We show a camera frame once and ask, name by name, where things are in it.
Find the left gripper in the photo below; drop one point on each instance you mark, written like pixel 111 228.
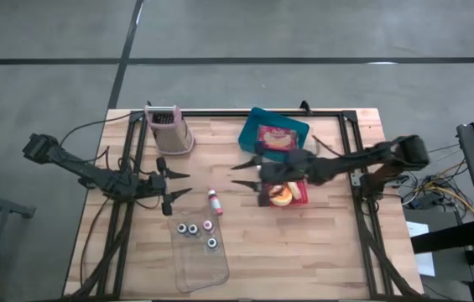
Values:
pixel 157 186

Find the black support beam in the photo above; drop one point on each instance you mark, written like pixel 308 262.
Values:
pixel 450 237

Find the metal box grater pink trim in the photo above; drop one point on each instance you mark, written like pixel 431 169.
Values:
pixel 171 134

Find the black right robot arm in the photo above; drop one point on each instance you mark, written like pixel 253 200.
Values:
pixel 366 157

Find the pink food colouring bottle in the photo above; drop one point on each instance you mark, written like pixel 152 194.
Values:
pixel 215 202
pixel 207 225

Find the grey metal mounting plate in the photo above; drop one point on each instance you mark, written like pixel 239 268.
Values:
pixel 356 179

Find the black aluminium table frame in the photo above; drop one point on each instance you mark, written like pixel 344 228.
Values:
pixel 220 113

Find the teal plastic bin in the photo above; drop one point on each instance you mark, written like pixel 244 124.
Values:
pixel 247 134

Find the clear plastic bin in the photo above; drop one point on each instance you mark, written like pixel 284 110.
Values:
pixel 201 268

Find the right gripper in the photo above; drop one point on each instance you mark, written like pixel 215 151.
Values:
pixel 287 170

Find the black food colouring bottle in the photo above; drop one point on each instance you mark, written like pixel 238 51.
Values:
pixel 212 242
pixel 193 229
pixel 182 228

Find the red snack packet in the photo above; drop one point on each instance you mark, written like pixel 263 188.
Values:
pixel 277 137

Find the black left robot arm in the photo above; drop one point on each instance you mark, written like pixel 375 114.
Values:
pixel 90 174

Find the yellow banana-like object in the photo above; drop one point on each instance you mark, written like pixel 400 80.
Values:
pixel 282 200

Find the red plastic basket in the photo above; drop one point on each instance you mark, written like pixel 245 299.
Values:
pixel 303 197

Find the white paper sheet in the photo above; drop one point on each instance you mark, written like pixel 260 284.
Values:
pixel 420 247

